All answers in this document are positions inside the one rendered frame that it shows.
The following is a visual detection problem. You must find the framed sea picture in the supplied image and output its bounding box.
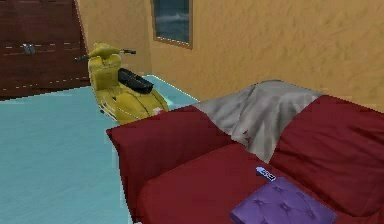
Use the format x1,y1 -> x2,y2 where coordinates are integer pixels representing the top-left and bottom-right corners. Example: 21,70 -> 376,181
150,0 -> 194,50

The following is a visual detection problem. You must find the dark red sofa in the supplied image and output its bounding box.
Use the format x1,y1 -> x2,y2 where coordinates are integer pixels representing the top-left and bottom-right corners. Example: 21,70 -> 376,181
105,94 -> 384,224

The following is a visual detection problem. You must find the purple tufted cushion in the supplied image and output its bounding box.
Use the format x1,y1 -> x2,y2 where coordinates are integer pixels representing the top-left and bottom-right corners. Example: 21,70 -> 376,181
229,176 -> 338,224

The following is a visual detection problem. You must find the blue remote control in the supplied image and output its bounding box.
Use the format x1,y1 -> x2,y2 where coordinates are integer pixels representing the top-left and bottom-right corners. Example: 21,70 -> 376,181
255,166 -> 277,183

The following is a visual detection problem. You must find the yellow scooter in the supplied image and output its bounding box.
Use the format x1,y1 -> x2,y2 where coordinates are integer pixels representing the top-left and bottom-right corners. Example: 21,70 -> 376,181
74,42 -> 170,126

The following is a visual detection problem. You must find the dark wooden door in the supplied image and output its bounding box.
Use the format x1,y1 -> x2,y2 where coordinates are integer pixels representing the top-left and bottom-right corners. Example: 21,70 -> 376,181
0,0 -> 91,101

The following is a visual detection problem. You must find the grey door handle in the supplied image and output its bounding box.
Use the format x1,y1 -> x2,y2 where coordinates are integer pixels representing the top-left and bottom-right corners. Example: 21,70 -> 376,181
21,43 -> 37,56

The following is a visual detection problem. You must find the grey blanket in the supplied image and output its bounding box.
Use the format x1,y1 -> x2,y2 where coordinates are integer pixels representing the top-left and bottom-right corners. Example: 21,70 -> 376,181
192,79 -> 324,164

